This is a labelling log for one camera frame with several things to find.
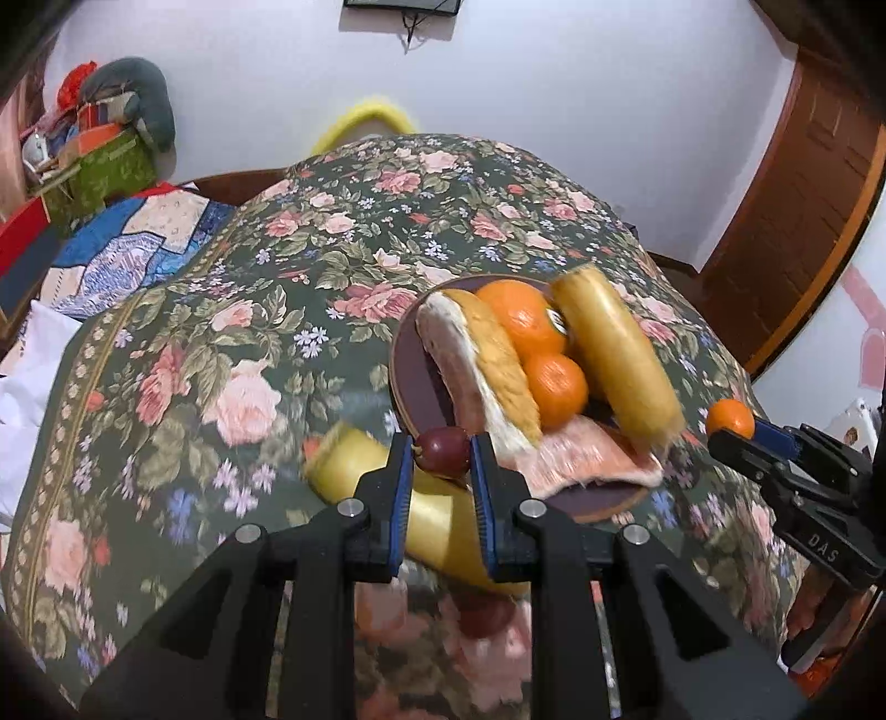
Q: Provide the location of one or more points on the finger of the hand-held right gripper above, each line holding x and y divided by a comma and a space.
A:
737, 448
772, 434

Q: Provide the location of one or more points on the golden bread roll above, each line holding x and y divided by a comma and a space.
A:
616, 353

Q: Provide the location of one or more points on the small black wall monitor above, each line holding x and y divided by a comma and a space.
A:
405, 5

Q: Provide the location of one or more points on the small tangerine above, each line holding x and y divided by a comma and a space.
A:
730, 415

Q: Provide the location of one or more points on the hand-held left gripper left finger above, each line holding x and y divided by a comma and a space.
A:
398, 516

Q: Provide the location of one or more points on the large orange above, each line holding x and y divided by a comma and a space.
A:
519, 315

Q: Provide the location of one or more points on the medium orange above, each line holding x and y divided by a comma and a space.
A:
557, 391

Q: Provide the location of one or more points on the dark red grape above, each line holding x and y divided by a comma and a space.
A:
443, 450

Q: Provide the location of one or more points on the red flat box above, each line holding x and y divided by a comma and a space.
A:
24, 235

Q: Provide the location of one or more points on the pink ham slice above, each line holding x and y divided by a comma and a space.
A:
588, 457

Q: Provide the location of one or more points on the red plastic bag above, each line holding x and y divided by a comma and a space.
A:
75, 82

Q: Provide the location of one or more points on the grey plush toy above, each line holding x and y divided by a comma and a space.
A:
138, 93

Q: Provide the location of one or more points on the person's right hand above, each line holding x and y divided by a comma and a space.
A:
810, 609

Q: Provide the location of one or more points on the brown round plate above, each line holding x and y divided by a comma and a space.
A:
415, 388

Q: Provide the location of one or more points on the green patterned box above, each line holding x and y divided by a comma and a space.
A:
104, 173

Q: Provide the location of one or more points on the floral blanket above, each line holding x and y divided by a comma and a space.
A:
242, 388

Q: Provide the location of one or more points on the white bed sheet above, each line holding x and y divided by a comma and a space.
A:
28, 401

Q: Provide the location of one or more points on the banana piece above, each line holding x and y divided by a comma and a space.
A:
443, 529

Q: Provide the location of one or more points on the large peeled pomelo segment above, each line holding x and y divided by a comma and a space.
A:
477, 367

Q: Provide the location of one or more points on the brown wooden door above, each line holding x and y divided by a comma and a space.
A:
789, 228

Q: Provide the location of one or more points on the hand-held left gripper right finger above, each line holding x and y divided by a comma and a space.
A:
486, 516

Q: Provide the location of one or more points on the patchwork quilt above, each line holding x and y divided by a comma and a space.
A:
131, 256

